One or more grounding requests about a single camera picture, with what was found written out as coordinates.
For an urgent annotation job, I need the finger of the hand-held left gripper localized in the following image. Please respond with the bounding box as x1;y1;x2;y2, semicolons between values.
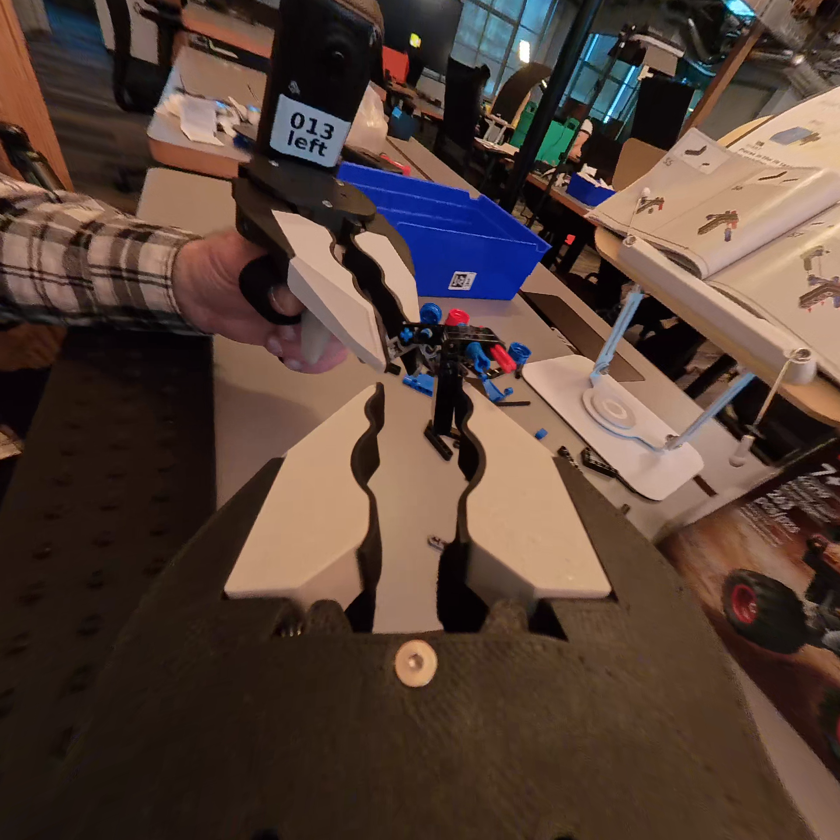
356;231;421;330
269;210;389;375

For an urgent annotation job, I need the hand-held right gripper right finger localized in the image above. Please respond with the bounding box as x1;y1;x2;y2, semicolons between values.
436;386;616;632

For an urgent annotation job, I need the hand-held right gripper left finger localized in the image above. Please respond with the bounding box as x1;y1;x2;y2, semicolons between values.
223;382;387;632

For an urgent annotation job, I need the black blue toy brick assembly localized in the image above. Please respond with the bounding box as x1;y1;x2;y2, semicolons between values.
387;322;516;460

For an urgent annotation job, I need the person's left forearm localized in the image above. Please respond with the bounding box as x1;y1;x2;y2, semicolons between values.
0;174;201;336

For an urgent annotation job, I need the grey desk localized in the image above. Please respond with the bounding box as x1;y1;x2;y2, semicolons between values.
136;167;729;634

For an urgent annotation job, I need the dark desk mat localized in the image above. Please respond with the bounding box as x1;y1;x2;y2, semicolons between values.
521;289;647;385

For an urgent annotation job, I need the person's left hand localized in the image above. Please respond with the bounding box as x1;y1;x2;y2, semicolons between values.
172;230;350;375

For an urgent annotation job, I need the white plastic bag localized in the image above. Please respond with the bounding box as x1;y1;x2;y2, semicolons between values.
348;85;388;152

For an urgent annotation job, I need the blue storage bin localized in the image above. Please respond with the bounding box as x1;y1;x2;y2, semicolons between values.
336;161;552;301

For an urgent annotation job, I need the black monitor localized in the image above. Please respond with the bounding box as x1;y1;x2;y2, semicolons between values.
381;0;463;50

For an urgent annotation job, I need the white book stand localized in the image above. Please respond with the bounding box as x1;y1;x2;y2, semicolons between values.
521;187;821;501

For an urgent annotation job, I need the wooden table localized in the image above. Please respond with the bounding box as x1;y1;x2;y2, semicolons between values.
146;45;263;179

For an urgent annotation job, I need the black office chair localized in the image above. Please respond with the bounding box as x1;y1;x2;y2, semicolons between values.
436;56;492;172

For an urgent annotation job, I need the green board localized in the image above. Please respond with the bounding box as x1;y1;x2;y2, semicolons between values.
508;101;581;165

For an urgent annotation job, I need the small blue bin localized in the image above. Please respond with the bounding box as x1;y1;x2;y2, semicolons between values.
566;172;618;206

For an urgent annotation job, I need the toy set cardboard box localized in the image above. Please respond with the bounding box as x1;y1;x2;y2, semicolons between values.
656;446;840;782

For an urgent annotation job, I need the black pole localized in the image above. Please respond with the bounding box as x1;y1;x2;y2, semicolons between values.
505;0;605;211

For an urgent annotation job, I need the open instruction booklet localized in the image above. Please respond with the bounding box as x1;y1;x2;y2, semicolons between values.
587;85;840;368

